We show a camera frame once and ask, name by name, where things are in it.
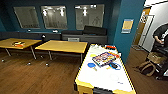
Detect long wooden table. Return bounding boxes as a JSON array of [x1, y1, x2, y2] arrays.
[[34, 39, 89, 63], [0, 37, 43, 60]]

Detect colourful board game box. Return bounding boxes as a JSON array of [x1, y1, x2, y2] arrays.
[[91, 52, 119, 67]]

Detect red orange game pieces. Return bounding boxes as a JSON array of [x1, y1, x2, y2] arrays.
[[104, 44, 118, 50]]

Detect interior glass window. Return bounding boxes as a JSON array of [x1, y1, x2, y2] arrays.
[[74, 3, 105, 31], [40, 4, 68, 30], [13, 6, 40, 30]]

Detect yellow air hockey table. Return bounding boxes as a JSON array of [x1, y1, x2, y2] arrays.
[[73, 43, 137, 94]]

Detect white round plate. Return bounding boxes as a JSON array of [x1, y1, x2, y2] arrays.
[[109, 73, 123, 84]]

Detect brown wooden door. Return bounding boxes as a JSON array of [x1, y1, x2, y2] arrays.
[[134, 8, 151, 51]]

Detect brown bag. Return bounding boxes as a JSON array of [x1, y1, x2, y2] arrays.
[[136, 60, 158, 77]]

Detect red orange tabletop game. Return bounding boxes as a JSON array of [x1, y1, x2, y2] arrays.
[[11, 40, 26, 47]]

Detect tan cardboard box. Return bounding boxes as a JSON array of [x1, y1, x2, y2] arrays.
[[146, 52, 168, 65]]

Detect yellow wall sign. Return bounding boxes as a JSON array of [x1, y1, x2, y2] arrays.
[[120, 18, 135, 34]]

